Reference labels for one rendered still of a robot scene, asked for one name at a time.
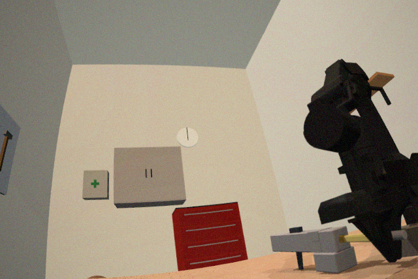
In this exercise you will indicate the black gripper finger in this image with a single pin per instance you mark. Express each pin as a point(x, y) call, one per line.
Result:
point(395, 224)
point(377, 229)

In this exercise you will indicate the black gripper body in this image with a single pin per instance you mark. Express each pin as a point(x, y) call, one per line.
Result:
point(365, 197)

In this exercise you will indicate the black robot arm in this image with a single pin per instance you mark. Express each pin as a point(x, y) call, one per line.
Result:
point(329, 126)

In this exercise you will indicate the grey cylinder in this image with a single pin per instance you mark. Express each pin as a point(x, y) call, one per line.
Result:
point(397, 235)

